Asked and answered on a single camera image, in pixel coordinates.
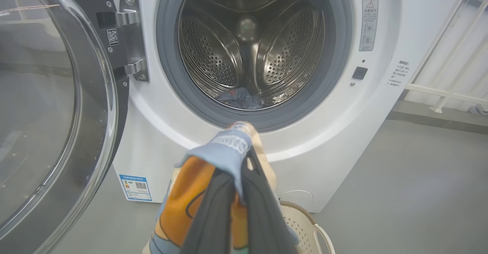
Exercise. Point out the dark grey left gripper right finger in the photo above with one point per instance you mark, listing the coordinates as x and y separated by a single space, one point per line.
267 227

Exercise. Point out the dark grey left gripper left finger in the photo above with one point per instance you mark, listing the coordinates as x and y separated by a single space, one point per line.
209 223

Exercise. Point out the orange and blue cartoon garment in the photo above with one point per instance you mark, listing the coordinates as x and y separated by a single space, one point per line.
187 200

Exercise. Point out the blue cartoon print garment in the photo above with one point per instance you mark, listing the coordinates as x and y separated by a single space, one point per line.
238 98

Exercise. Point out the black round washer door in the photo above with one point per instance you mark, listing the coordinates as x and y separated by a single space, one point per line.
57 94

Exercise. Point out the white front-load washing machine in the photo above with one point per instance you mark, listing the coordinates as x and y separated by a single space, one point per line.
343 139

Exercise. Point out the black door latch socket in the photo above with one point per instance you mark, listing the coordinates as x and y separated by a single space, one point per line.
359 73

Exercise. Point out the stainless steel washing machine drum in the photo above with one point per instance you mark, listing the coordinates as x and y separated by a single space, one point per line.
289 48

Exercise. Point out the chrome door hinge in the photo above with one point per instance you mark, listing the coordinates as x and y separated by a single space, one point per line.
133 36

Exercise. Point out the cream perforated laundry basket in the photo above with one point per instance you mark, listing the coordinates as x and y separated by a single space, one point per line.
301 223

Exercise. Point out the round filter access cover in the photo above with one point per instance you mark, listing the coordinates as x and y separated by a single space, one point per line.
297 196

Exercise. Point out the blue energy label sticker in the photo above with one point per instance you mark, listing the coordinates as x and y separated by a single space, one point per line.
135 188

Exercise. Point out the printed text notice sticker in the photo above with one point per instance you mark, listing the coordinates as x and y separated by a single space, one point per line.
399 74

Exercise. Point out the small QR code sticker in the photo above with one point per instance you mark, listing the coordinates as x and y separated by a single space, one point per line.
113 37

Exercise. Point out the grey warning symbol sticker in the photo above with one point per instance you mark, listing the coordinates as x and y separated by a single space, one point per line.
368 25

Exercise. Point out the white metal railing frame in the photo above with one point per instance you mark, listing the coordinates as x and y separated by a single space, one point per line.
438 92

